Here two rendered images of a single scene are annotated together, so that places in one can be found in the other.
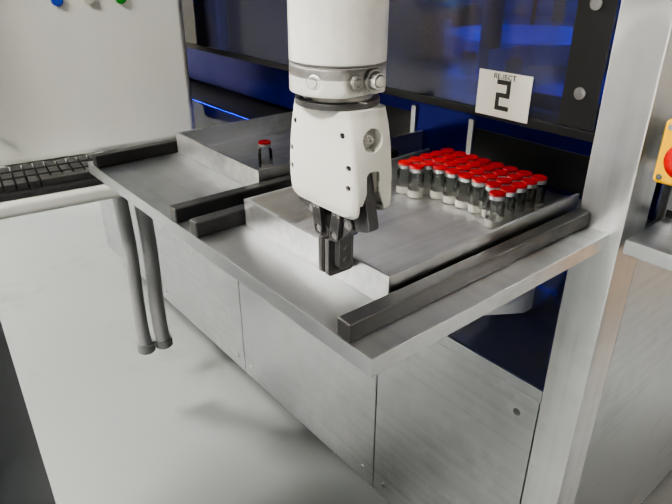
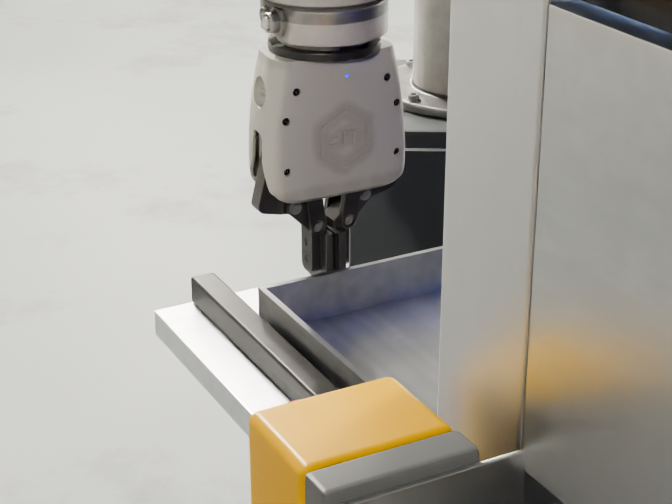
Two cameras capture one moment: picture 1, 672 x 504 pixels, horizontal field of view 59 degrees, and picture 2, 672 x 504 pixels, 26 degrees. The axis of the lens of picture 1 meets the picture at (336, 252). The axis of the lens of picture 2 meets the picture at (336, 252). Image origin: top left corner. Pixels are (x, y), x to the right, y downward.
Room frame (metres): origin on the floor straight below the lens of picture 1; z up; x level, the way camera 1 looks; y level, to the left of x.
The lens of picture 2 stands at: (0.72, -0.91, 1.34)
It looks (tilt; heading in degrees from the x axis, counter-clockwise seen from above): 24 degrees down; 102
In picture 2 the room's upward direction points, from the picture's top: straight up
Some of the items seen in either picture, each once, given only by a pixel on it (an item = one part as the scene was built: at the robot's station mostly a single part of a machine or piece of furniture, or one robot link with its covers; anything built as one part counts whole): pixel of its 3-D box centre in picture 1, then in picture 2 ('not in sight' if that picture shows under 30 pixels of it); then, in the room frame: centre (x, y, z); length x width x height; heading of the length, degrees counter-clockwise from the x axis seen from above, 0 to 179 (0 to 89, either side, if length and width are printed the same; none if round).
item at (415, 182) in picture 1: (415, 181); not in sight; (0.79, -0.11, 0.90); 0.02 x 0.02 x 0.05
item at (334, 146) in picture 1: (336, 147); (324, 105); (0.53, 0.00, 1.03); 0.10 x 0.07 x 0.11; 39
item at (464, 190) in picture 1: (457, 188); not in sight; (0.76, -0.17, 0.90); 0.18 x 0.02 x 0.05; 40
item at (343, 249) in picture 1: (347, 245); (303, 238); (0.52, -0.01, 0.94); 0.03 x 0.03 x 0.07; 39
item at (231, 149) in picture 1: (300, 141); not in sight; (1.01, 0.06, 0.90); 0.34 x 0.26 x 0.04; 130
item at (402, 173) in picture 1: (404, 176); not in sight; (0.80, -0.10, 0.90); 0.02 x 0.02 x 0.05
